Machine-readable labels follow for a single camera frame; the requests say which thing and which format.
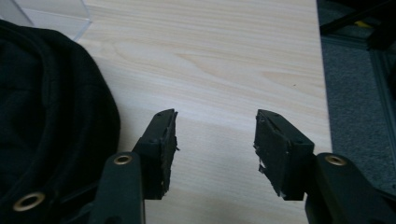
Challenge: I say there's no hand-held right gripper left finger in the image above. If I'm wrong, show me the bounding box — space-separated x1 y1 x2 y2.
132 108 180 201

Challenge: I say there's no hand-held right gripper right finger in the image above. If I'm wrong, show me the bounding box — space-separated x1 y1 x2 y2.
253 108 316 202

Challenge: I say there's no black hooded garment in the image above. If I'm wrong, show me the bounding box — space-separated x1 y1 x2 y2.
0 19 121 224

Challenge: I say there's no black metal stand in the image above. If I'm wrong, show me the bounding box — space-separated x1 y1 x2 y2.
319 0 396 50

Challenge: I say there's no clear plastic container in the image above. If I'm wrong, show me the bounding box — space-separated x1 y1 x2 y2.
0 0 93 43

